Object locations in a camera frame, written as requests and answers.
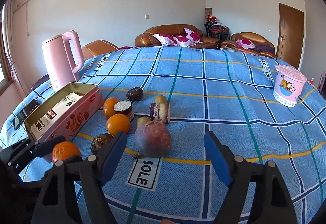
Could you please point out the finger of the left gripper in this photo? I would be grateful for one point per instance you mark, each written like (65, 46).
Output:
(45, 148)
(19, 154)

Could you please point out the pink cartoon cup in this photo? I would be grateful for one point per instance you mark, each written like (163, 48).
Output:
(288, 85)

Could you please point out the black smartphone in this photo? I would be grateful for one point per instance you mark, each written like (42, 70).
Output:
(24, 113)

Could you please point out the floral pillow on armchair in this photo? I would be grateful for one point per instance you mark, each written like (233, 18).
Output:
(245, 44)

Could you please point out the dark wrinkled mangosteen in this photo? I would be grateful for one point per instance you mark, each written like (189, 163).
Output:
(100, 141)

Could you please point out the white red floral pillow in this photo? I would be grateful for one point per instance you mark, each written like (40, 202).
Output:
(165, 40)

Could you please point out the orange mandarin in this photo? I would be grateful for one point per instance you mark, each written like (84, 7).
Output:
(64, 150)

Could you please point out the window with frame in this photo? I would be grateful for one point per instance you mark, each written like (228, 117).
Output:
(6, 81)

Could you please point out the pink electric kettle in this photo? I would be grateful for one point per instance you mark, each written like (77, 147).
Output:
(63, 58)

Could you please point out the small yellow-brown longan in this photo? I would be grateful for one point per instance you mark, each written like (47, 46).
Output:
(160, 99)

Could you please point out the brown leather sofa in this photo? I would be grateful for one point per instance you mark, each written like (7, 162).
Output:
(147, 38)

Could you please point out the pink metal tin box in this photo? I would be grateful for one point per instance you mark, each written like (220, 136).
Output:
(64, 113)

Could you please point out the blue plaid tablecloth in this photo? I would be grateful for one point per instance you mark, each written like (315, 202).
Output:
(229, 93)

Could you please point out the dark purple stool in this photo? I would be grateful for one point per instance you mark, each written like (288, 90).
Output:
(42, 80)

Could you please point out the large purple passion fruit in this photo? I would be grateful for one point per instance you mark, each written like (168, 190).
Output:
(152, 140)

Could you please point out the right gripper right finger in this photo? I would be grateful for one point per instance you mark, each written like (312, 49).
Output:
(271, 203)

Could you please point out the brown leather armchair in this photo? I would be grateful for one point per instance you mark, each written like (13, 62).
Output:
(262, 46)

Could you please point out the stacked red black chairs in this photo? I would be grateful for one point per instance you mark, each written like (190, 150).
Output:
(217, 31)

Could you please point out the brown leather chair back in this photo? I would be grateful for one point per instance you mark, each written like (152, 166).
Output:
(97, 48)

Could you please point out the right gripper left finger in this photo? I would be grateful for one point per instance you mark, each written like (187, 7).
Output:
(57, 201)

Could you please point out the round orange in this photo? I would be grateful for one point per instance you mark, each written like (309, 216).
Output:
(108, 107)
(118, 123)

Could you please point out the pink curtain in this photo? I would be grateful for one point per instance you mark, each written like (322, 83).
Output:
(11, 49)

